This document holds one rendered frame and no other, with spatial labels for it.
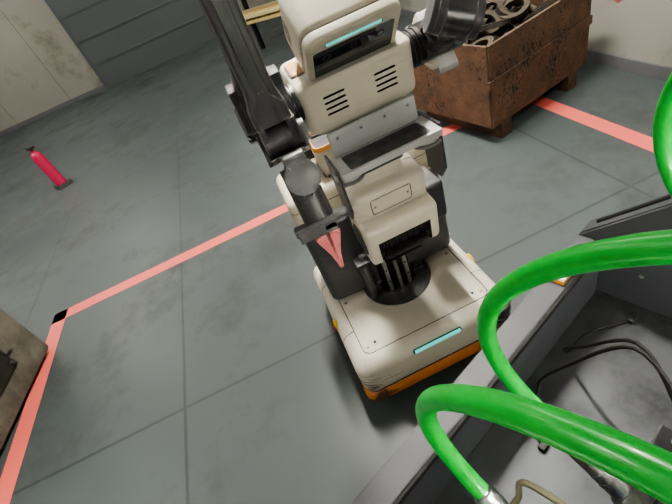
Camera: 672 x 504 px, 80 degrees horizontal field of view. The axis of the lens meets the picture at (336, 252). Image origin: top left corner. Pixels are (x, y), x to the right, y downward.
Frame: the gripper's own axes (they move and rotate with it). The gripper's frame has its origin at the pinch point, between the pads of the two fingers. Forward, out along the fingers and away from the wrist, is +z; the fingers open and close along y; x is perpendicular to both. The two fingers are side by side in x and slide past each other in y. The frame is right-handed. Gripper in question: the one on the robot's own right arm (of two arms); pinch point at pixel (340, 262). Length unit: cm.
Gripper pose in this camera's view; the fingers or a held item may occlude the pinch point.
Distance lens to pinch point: 74.8
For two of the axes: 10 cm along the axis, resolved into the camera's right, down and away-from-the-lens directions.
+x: -1.3, -1.8, 9.7
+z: 4.2, 8.8, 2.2
